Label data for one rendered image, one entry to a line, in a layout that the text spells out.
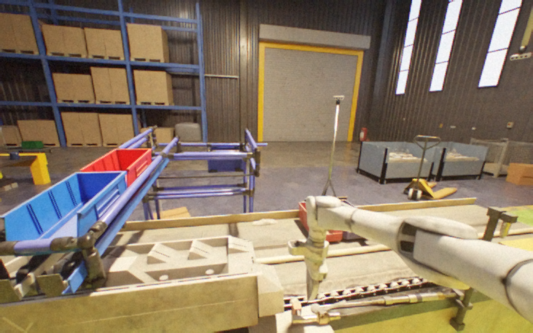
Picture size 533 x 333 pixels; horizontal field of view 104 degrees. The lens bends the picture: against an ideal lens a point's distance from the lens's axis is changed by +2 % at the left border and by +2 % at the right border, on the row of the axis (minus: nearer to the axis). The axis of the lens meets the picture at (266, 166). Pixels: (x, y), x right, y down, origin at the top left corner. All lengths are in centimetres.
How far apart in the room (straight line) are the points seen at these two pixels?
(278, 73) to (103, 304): 1102
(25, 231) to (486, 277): 97
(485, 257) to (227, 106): 1080
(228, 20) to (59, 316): 1135
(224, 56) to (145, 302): 1083
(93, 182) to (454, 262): 104
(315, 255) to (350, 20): 1308
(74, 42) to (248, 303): 1073
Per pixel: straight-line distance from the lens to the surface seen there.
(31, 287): 84
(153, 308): 92
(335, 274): 130
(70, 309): 99
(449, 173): 681
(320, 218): 63
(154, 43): 1010
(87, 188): 103
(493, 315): 177
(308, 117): 1177
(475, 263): 42
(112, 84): 1040
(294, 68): 1166
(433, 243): 45
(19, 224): 85
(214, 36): 1144
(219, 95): 1101
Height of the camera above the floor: 158
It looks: 15 degrees down
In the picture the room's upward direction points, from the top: 2 degrees clockwise
